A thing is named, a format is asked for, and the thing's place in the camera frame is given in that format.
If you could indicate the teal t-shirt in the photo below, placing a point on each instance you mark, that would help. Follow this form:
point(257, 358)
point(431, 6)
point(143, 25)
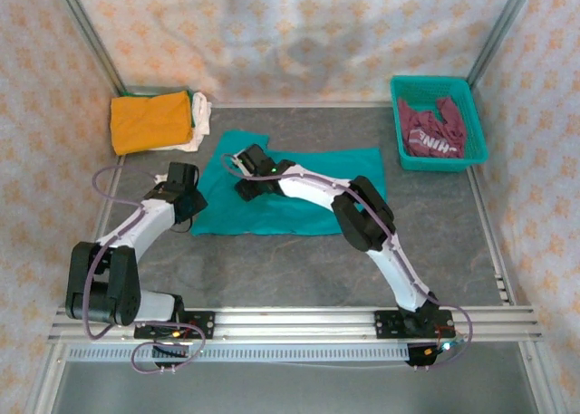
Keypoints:
point(272, 219)

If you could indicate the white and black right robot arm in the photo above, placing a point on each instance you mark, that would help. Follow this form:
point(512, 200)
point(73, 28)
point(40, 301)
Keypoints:
point(312, 189)

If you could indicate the orange folded t-shirt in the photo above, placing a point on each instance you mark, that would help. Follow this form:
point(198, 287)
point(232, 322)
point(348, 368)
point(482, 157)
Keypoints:
point(149, 122)

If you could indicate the white folded t-shirt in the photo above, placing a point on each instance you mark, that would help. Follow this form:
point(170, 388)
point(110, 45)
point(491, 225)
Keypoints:
point(201, 115)

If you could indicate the maroon t-shirt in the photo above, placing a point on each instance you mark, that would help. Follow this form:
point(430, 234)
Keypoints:
point(426, 128)

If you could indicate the teal plastic basket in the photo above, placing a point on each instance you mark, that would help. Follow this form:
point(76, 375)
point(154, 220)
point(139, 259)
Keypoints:
point(421, 88)

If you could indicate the aluminium table edge rail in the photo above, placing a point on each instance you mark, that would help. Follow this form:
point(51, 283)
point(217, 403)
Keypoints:
point(294, 104)

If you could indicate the aluminium table side rail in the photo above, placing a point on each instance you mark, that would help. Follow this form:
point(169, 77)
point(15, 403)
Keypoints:
point(107, 210)
point(496, 251)

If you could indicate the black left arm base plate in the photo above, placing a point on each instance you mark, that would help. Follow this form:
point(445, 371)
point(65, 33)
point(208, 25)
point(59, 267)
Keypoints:
point(204, 325)

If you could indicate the aluminium mounting rail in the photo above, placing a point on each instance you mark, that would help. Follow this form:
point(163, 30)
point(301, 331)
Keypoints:
point(294, 323)

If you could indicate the aluminium frame post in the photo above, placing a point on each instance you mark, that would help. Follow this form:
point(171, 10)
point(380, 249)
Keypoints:
point(496, 35)
point(88, 35)

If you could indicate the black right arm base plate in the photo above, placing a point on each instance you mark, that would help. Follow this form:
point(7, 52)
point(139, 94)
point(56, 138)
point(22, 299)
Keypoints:
point(387, 325)

